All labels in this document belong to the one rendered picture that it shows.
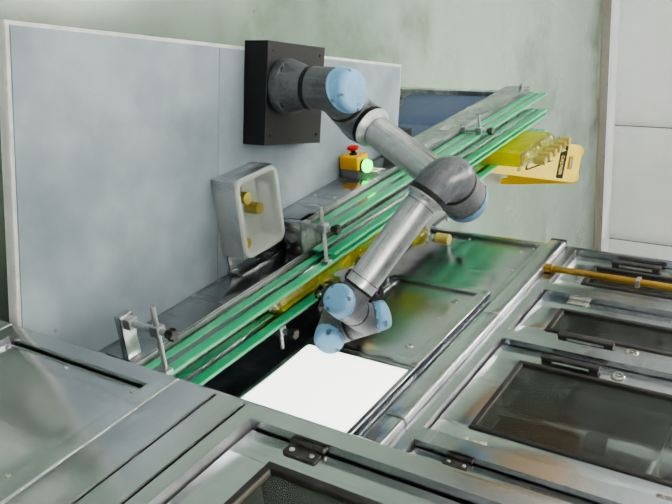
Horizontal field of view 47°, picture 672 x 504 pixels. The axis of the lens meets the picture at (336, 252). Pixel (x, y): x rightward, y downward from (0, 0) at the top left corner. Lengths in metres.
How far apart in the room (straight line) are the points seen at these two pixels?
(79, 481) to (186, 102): 1.09
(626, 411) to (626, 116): 6.28
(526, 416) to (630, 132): 6.37
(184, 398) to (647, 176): 7.15
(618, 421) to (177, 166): 1.22
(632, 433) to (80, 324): 1.27
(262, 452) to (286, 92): 1.15
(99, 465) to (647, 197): 7.39
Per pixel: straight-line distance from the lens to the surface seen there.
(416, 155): 2.00
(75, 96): 1.79
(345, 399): 1.89
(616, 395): 1.99
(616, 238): 8.48
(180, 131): 2.00
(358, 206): 2.33
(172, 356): 1.85
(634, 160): 8.16
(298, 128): 2.25
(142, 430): 1.28
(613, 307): 2.38
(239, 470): 1.18
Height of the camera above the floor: 2.17
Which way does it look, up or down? 33 degrees down
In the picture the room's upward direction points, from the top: 100 degrees clockwise
